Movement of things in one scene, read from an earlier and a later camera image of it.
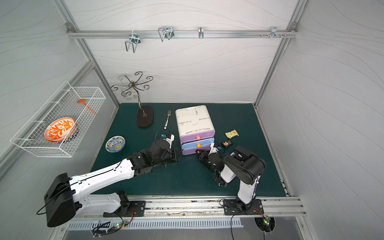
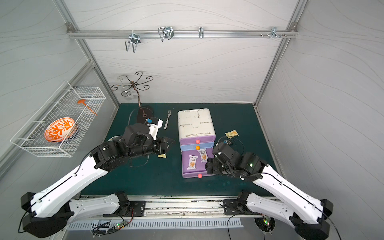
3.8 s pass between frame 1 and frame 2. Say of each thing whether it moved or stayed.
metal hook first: stayed
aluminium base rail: stayed
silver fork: stayed
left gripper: moved
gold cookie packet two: stayed
